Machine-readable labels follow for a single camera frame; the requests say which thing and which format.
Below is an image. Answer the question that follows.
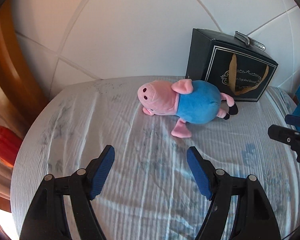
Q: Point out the black gift box with handles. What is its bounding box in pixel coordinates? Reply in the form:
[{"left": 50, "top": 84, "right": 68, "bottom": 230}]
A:
[{"left": 185, "top": 28, "right": 279, "bottom": 102}]

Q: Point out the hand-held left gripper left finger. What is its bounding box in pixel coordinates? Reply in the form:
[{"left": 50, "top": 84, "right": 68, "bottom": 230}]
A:
[{"left": 19, "top": 144, "right": 115, "bottom": 240}]

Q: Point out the striped white bed sheet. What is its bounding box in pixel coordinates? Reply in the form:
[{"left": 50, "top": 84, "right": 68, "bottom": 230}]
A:
[{"left": 10, "top": 76, "right": 300, "bottom": 240}]

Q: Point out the red bag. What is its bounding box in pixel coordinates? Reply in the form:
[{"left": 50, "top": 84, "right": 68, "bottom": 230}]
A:
[{"left": 0, "top": 122, "right": 23, "bottom": 168}]

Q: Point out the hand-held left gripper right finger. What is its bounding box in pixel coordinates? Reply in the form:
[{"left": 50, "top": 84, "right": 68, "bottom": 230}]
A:
[{"left": 186, "top": 146, "right": 282, "bottom": 240}]

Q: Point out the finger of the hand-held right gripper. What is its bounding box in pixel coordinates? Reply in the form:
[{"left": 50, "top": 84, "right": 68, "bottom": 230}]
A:
[
  {"left": 285, "top": 114, "right": 300, "bottom": 128},
  {"left": 267, "top": 124, "right": 300, "bottom": 164}
]

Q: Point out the pig plush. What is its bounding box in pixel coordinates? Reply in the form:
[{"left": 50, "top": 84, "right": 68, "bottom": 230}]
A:
[{"left": 138, "top": 79, "right": 238, "bottom": 138}]

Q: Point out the white padded wooden headboard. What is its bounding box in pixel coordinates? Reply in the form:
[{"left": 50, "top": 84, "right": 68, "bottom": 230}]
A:
[{"left": 0, "top": 0, "right": 300, "bottom": 100}]

